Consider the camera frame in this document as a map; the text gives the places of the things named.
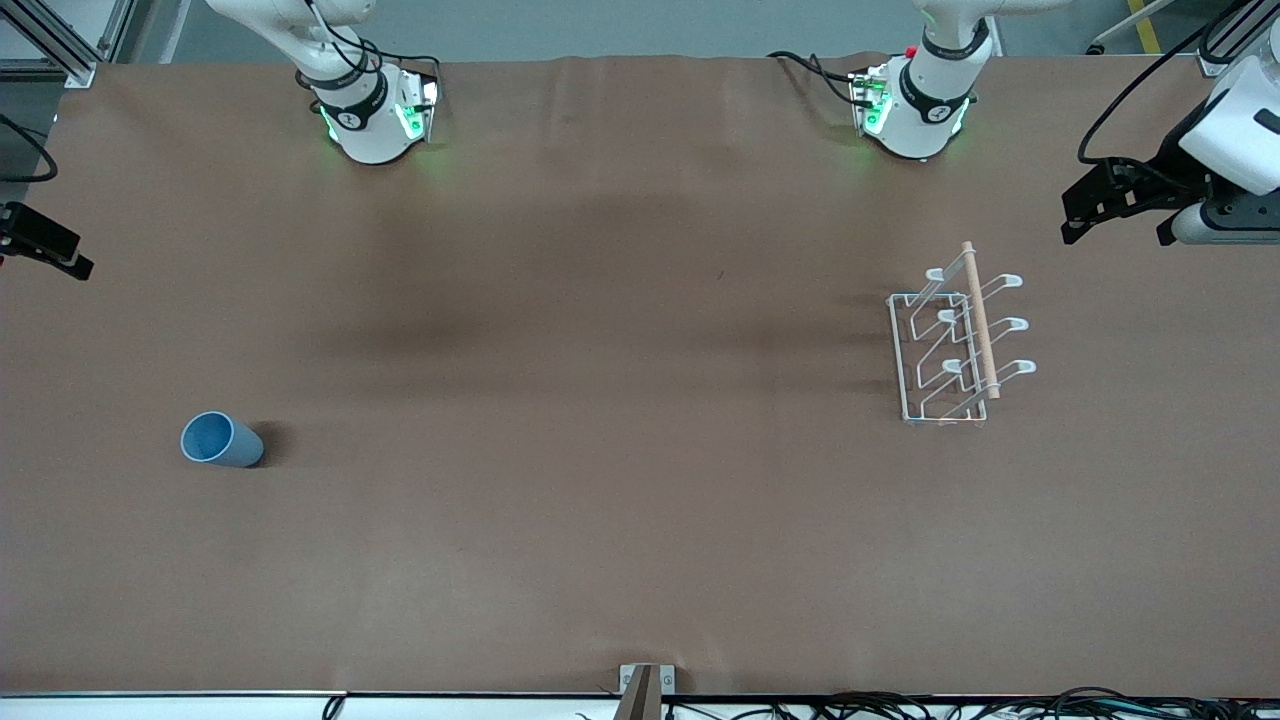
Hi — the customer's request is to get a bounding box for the white wire cup holder rack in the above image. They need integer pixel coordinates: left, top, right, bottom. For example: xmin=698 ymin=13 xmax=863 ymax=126
xmin=887 ymin=241 xmax=1038 ymax=427

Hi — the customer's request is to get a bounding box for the white metal tube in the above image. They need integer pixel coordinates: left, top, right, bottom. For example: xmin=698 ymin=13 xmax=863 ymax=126
xmin=1088 ymin=0 xmax=1173 ymax=56

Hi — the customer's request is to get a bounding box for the brown camera post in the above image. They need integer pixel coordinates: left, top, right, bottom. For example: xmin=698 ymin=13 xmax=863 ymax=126
xmin=612 ymin=665 xmax=662 ymax=720

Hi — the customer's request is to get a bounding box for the black arm base cable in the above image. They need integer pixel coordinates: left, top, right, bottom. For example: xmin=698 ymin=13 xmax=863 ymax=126
xmin=372 ymin=48 xmax=442 ymax=83
xmin=767 ymin=49 xmax=867 ymax=107

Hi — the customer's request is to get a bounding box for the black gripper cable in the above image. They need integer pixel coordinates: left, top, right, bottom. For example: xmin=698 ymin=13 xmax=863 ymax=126
xmin=0 ymin=113 xmax=58 ymax=184
xmin=1077 ymin=0 xmax=1251 ymax=191

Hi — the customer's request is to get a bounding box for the light blue plastic cup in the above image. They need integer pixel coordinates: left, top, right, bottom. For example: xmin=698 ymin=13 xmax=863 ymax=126
xmin=180 ymin=411 xmax=265 ymax=469

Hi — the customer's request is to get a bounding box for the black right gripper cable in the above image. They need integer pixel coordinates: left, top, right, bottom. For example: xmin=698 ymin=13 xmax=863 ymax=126
xmin=0 ymin=113 xmax=58 ymax=184

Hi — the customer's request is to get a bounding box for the aluminium frame profile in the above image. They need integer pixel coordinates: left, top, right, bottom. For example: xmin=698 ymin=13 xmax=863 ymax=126
xmin=0 ymin=0 xmax=137 ymax=90
xmin=1198 ymin=0 xmax=1263 ymax=79

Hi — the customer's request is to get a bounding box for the grey metal mounting bracket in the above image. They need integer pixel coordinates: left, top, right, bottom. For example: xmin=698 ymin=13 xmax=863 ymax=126
xmin=619 ymin=664 xmax=677 ymax=720

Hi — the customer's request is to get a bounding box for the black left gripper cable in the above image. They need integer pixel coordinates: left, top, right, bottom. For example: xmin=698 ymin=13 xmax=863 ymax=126
xmin=1077 ymin=0 xmax=1251 ymax=191

